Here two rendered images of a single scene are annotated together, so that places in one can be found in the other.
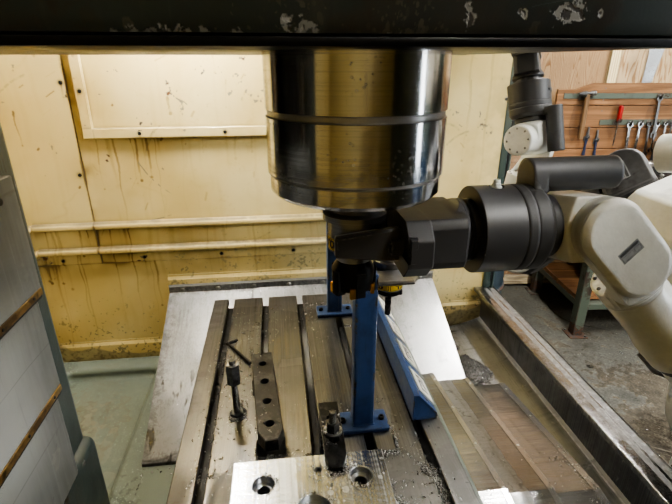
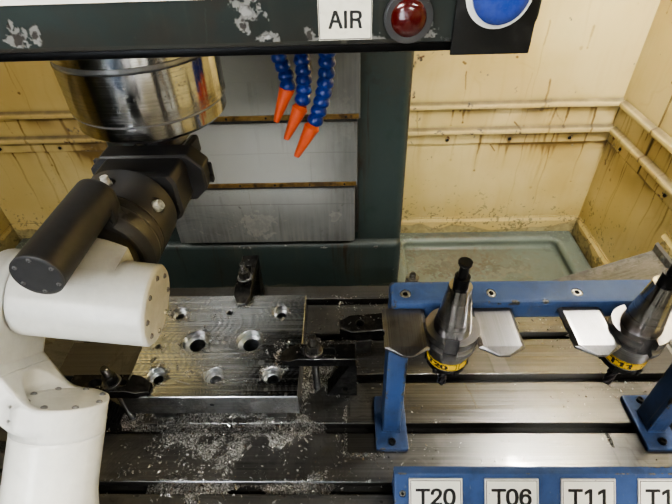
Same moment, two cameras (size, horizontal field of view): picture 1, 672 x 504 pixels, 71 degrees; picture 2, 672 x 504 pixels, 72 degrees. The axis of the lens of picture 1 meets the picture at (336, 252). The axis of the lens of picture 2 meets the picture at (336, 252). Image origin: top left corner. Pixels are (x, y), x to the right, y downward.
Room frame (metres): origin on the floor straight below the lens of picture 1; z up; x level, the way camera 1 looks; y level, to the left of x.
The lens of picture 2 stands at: (0.71, -0.47, 1.65)
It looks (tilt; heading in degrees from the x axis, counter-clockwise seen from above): 41 degrees down; 100
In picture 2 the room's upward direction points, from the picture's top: 2 degrees counter-clockwise
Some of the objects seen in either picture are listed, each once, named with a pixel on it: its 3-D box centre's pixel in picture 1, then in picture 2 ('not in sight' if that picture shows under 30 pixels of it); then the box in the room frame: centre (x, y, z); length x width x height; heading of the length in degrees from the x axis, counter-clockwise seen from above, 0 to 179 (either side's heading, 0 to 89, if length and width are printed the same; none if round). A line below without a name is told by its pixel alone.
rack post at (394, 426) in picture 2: (363, 359); (394, 373); (0.72, -0.05, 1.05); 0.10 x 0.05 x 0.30; 97
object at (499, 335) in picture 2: not in sight; (497, 332); (0.83, -0.09, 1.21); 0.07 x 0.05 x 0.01; 97
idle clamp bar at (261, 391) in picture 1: (266, 403); (405, 330); (0.74, 0.14, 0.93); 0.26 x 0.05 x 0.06; 12
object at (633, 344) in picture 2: not in sight; (637, 331); (1.00, -0.07, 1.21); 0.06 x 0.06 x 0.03
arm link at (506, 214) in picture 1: (450, 228); (137, 195); (0.45, -0.12, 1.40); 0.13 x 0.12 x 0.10; 7
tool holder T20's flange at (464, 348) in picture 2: (389, 264); (451, 332); (0.78, -0.10, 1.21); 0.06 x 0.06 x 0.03
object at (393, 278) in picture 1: (397, 277); (405, 333); (0.73, -0.10, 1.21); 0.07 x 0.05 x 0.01; 97
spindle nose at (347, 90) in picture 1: (355, 123); (139, 56); (0.43, -0.02, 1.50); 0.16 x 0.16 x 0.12
